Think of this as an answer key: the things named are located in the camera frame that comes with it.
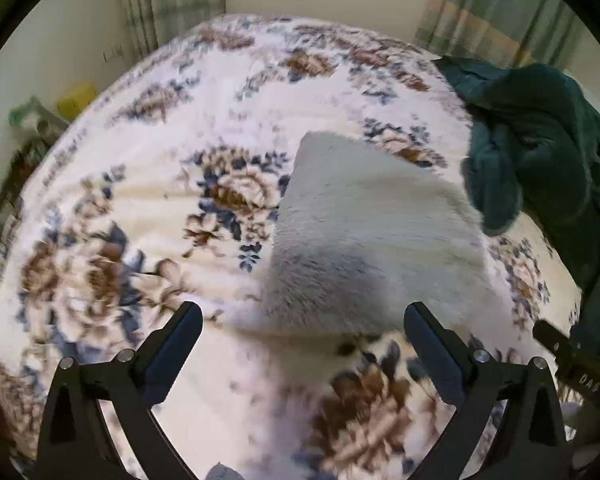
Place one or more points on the brown wooden cabinet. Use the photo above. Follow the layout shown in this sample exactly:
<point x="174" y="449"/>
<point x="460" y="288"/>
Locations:
<point x="22" y="175"/>

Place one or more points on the grey fluffy pants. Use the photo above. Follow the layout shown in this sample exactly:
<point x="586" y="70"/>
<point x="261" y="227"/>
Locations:
<point x="370" y="240"/>

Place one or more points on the green plastic packet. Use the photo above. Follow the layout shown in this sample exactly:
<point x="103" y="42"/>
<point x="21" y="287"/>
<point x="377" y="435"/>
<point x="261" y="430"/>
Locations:
<point x="35" y="119"/>

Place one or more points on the floral quilt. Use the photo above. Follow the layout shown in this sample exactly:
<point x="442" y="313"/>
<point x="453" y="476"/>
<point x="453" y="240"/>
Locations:
<point x="155" y="200"/>

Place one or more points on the green curtain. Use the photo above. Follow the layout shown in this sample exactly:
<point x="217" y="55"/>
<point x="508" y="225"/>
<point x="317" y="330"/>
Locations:
<point x="500" y="10"/>
<point x="175" y="5"/>

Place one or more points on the yellow box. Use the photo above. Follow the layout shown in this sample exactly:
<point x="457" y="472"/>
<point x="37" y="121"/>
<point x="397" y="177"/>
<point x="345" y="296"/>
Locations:
<point x="76" y="101"/>

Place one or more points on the person's right forearm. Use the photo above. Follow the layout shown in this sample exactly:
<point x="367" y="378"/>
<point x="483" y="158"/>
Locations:
<point x="580" y="422"/>

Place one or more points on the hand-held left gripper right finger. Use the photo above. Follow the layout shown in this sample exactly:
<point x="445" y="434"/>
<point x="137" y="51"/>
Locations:
<point x="437" y="355"/>

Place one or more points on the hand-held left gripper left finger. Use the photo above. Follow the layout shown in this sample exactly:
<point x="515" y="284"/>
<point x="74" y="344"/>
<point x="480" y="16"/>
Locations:
<point x="172" y="355"/>

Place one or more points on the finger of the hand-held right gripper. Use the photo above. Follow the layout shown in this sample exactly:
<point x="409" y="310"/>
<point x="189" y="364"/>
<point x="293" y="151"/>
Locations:
<point x="555" y="340"/>

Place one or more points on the dark green fleece blanket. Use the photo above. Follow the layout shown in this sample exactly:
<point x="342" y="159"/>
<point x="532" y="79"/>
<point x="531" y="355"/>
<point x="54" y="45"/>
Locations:
<point x="540" y="140"/>

